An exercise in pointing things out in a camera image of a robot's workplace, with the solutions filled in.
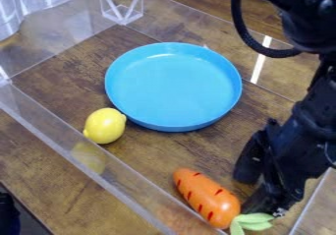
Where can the clear acrylic enclosure wall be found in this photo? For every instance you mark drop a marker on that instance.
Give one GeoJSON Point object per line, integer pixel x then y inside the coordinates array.
{"type": "Point", "coordinates": [114, 190]}

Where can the clear acrylic corner bracket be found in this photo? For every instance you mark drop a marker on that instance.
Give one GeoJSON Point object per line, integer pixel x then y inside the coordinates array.
{"type": "Point", "coordinates": [119, 13]}

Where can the orange toy carrot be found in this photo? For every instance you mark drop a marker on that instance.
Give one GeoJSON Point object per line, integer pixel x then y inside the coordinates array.
{"type": "Point", "coordinates": [216, 204]}

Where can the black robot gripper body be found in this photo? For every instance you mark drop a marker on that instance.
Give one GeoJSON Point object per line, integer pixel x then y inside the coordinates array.
{"type": "Point", "coordinates": [300, 152]}

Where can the yellow toy lemon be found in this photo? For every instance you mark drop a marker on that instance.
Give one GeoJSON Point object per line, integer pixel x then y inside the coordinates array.
{"type": "Point", "coordinates": [104, 126]}

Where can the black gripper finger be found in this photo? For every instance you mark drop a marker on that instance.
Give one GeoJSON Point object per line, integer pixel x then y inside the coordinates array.
{"type": "Point", "coordinates": [270, 199]}
{"type": "Point", "coordinates": [248, 166]}

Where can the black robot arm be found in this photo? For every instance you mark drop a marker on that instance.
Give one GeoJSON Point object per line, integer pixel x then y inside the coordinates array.
{"type": "Point", "coordinates": [310, 28]}

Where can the blue round plate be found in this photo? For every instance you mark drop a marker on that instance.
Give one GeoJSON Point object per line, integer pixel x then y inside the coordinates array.
{"type": "Point", "coordinates": [172, 87]}

